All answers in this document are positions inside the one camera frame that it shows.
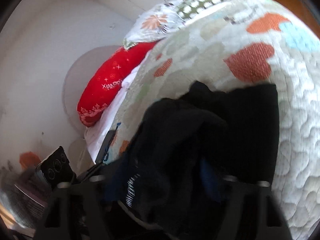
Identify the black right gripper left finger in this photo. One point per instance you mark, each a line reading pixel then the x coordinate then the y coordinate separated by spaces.
pixel 84 211

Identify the round beige headboard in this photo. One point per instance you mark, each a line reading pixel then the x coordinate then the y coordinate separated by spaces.
pixel 77 78

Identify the white bed sheet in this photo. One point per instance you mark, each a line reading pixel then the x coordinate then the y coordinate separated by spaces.
pixel 95 135

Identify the white floral pillow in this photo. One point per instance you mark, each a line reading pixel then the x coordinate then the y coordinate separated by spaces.
pixel 155 24

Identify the heart patterned quilt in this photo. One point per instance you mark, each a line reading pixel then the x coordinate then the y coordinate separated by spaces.
pixel 241 43

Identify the long red pillow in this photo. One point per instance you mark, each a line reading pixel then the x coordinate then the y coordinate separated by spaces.
pixel 106 82

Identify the black phone on bed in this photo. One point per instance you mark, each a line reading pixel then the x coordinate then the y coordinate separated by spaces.
pixel 103 152

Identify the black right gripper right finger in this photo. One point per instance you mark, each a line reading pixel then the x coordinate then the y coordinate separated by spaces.
pixel 243 204

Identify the black pants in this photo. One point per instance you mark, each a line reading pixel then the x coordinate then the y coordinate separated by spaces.
pixel 160 180

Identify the black camera phone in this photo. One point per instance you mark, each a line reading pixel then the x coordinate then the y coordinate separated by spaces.
pixel 55 169

